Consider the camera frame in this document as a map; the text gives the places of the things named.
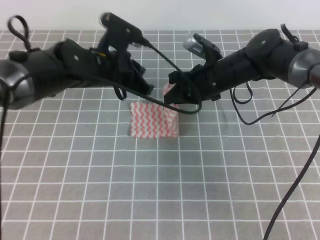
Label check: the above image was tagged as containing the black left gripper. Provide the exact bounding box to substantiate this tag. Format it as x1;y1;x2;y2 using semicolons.
57;38;154;96

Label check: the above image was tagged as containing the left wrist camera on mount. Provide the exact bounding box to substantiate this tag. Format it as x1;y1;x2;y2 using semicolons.
97;12;145;51

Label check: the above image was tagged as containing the black right camera cable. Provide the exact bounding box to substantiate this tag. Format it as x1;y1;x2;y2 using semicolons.
229;23;320;240

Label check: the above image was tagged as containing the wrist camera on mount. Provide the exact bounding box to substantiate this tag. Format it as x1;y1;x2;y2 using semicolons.
97;12;145;51
183;33;223;66

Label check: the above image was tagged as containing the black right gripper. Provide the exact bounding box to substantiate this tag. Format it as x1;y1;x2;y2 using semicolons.
164;49;253;105

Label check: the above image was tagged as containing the pink white wavy striped towel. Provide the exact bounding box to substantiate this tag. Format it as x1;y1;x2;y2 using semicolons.
129;82;180;139

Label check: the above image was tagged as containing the grey grid tablecloth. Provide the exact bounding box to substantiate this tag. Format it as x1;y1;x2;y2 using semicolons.
0;30;320;240

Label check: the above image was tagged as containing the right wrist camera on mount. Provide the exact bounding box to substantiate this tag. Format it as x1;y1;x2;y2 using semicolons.
183;33;223;66

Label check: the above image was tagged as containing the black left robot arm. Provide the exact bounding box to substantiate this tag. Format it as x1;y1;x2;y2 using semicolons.
0;39;154;110

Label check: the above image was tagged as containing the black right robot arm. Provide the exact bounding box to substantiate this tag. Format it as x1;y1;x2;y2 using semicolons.
164;24;320;105

